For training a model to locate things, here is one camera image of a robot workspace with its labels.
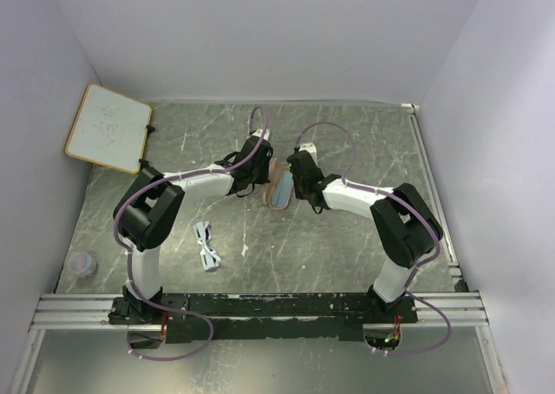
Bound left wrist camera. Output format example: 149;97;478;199
250;128;271;141

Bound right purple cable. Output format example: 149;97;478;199
295;122;452;357

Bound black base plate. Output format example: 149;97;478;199
108;292;417;344

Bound light blue cleaning cloth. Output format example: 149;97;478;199
270;171;293;210

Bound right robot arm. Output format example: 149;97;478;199
287;148;443;323

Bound aluminium rail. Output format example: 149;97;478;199
31;292;489;329

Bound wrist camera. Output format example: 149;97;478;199
250;128;271;141
298;142;317;163

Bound small whiteboard with orange frame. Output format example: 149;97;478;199
65;83;153;174

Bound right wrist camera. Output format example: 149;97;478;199
298;142;317;163

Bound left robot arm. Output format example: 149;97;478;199
114;129;273;324

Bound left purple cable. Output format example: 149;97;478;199
112;105;270;361

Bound pink glasses case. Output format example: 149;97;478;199
262;158;290;209

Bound purple cable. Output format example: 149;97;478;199
295;122;452;357
112;105;270;361

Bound white sunglasses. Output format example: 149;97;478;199
193;221;221;272

